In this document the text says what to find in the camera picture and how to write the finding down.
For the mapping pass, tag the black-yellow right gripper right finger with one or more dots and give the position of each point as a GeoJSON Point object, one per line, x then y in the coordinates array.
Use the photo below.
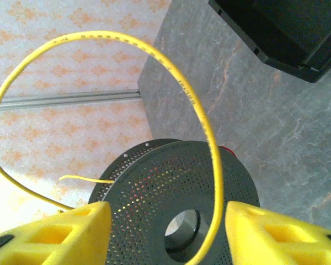
{"type": "Point", "coordinates": [278, 237]}

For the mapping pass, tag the aluminium corner post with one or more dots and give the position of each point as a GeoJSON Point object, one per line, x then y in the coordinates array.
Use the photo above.
{"type": "Point", "coordinates": [58, 98]}

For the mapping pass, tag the black two-compartment box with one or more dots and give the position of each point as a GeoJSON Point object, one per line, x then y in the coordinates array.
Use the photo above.
{"type": "Point", "coordinates": [278, 27]}

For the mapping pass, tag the black-yellow right gripper left finger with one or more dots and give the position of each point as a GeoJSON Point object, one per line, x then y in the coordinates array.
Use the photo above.
{"type": "Point", "coordinates": [58, 234]}

